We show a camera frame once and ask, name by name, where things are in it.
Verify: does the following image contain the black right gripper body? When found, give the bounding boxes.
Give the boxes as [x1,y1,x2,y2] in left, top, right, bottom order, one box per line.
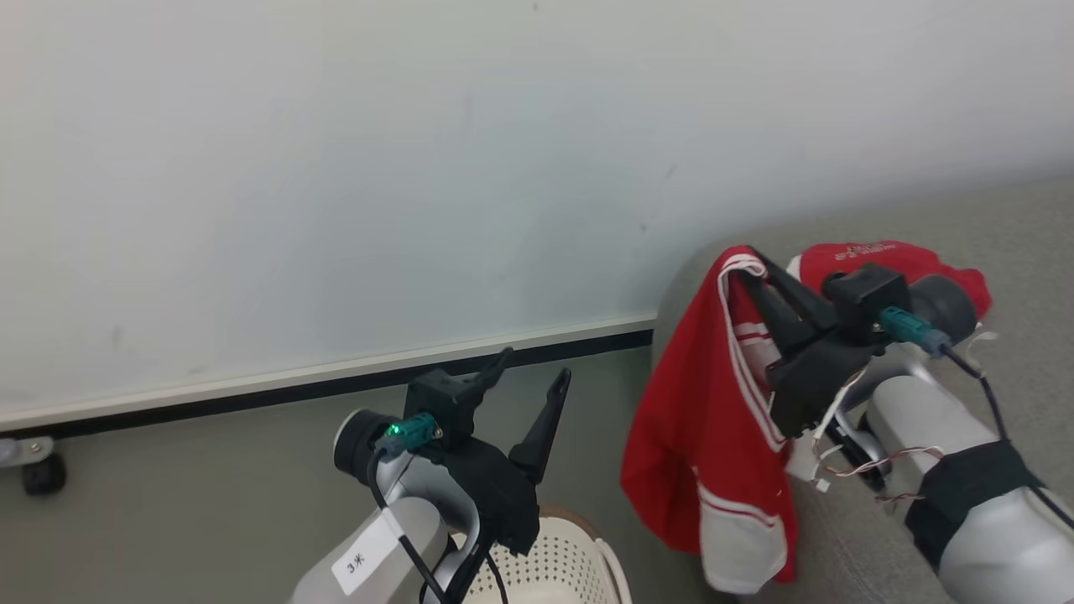
[766,331,879,440]

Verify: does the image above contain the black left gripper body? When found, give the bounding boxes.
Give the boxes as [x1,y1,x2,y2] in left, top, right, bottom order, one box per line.
[443,437,543,557]

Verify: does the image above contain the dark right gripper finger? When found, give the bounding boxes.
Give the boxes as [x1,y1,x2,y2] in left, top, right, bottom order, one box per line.
[737,275,820,359]
[745,246,841,333]

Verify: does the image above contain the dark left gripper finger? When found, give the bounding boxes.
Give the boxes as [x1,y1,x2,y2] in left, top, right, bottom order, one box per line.
[508,367,573,485]
[473,348,515,404]

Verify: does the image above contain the red and white garment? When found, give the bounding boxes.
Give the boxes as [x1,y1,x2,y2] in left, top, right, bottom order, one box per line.
[620,241,993,596]

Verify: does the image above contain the grey fabric sofa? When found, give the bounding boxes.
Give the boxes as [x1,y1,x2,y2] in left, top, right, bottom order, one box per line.
[653,174,1074,604]

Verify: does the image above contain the white perforated laundry basket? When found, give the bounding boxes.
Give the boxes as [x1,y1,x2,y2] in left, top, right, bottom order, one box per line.
[449,505,633,604]

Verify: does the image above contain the white and black baseboard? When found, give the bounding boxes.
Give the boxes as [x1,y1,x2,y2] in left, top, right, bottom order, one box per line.
[0,314,658,440]

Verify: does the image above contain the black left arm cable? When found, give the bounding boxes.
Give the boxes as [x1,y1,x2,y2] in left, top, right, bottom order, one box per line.
[366,411,509,604]

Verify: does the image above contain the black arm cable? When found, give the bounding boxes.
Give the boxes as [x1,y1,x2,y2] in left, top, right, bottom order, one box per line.
[878,306,1074,534]
[366,411,509,604]

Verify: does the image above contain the thin red white wires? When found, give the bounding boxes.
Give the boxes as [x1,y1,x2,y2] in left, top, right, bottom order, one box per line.
[809,367,946,505]

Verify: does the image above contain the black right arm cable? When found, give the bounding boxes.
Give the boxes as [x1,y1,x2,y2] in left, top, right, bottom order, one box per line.
[878,306,1074,534]

